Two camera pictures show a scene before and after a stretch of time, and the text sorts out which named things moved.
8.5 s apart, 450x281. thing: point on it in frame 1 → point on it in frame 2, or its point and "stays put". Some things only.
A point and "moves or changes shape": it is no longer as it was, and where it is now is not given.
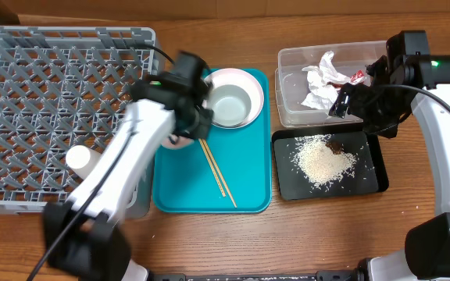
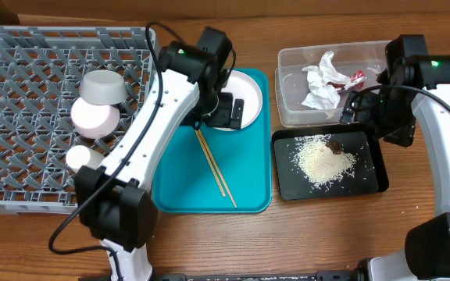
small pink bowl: x=181 y=142 → x=94 y=121
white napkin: x=321 y=94 stays put
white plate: x=237 y=97 stays put
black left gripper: x=202 y=129 → x=223 y=117
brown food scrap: x=336 y=147 stays put
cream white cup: x=81 y=160 stays put
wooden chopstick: x=212 y=168 stays put
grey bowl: x=230 y=104 moves or changes shape
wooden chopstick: x=219 y=171 stays put
